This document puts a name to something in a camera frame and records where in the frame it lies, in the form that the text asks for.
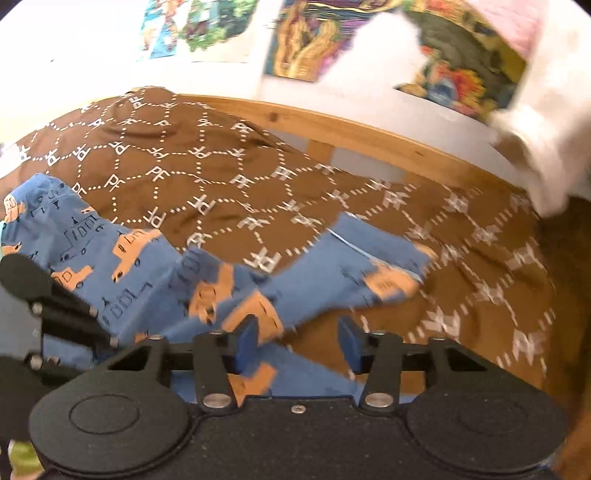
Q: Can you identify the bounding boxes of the wooden bed frame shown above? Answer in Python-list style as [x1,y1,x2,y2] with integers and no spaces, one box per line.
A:
[184,94,591,480]

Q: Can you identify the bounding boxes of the blue pajama pants orange cars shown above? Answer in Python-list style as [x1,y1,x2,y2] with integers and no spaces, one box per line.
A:
[1,174,435,399]

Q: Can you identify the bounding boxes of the colourful flower poster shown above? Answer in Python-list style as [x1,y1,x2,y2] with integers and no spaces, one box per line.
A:
[396,1,526,122]

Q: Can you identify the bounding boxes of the brown PF patterned duvet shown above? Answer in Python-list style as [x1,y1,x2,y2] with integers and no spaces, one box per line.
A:
[0,86,562,398]

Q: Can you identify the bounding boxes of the colourful swirl poster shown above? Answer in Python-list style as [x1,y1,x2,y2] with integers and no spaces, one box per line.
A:
[264,1,402,83]

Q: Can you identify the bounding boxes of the blue mermaid poster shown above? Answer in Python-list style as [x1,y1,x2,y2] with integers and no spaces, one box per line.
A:
[140,0,185,59]

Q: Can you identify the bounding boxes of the white hanging garment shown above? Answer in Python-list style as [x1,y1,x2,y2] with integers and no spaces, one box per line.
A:
[471,1,590,217]

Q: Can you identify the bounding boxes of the anime girl poster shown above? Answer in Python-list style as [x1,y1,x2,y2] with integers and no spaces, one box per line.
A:
[179,0,259,52]

